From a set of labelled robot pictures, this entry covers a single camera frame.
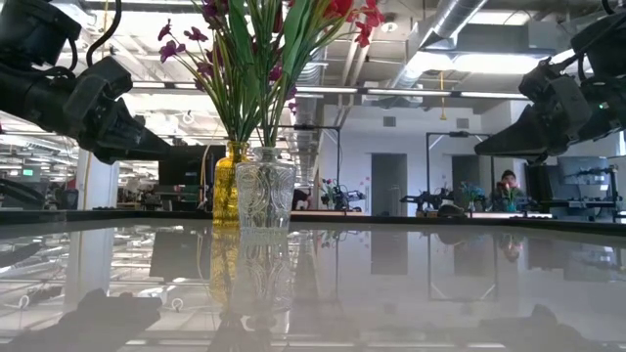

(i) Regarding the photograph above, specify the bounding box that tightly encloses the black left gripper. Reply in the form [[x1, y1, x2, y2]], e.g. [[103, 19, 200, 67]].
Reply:
[[66, 57, 172, 165]]

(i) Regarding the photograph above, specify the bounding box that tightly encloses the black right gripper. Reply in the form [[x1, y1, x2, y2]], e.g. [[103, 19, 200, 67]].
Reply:
[[473, 59, 592, 165]]

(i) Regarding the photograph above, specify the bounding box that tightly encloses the amber glass vase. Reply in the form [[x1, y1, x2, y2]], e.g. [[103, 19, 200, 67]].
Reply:
[[212, 140, 250, 227]]

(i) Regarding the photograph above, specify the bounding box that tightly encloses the clear glass vase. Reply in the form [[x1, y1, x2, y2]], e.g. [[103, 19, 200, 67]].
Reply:
[[235, 146, 297, 231]]

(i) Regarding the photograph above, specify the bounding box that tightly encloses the red flower sprig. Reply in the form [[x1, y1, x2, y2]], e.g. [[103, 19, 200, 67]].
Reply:
[[258, 0, 387, 149]]

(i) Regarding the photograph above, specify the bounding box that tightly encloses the person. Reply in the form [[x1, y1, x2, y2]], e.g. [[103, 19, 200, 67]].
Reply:
[[491, 169, 527, 212]]

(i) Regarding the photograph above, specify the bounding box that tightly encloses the white pillar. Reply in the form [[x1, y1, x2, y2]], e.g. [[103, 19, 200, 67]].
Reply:
[[75, 146, 121, 211]]

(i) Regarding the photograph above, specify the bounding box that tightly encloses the gray monitor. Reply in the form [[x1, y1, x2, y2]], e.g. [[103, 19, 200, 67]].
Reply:
[[556, 154, 611, 187]]

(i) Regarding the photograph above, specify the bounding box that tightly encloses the black monitor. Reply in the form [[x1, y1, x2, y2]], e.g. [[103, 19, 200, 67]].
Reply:
[[157, 144, 216, 187]]

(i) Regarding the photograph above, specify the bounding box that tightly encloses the blue flower bunch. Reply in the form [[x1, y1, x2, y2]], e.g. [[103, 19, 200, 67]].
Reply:
[[459, 181, 485, 212]]

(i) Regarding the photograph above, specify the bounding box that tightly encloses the dark gray door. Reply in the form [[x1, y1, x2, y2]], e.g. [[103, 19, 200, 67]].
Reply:
[[450, 154, 490, 212]]

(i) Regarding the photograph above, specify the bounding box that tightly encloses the black table frame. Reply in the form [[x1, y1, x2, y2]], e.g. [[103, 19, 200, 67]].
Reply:
[[0, 208, 626, 235]]

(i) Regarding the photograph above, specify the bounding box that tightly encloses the black frame stand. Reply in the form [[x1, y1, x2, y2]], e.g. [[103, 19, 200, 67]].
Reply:
[[281, 124, 342, 187], [425, 130, 495, 212]]

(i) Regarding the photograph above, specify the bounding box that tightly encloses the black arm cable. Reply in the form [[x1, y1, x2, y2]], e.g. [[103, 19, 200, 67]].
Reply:
[[85, 0, 123, 67]]

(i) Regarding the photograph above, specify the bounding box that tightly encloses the silver air duct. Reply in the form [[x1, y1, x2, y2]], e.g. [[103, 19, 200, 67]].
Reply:
[[288, 48, 328, 185], [390, 0, 490, 92]]

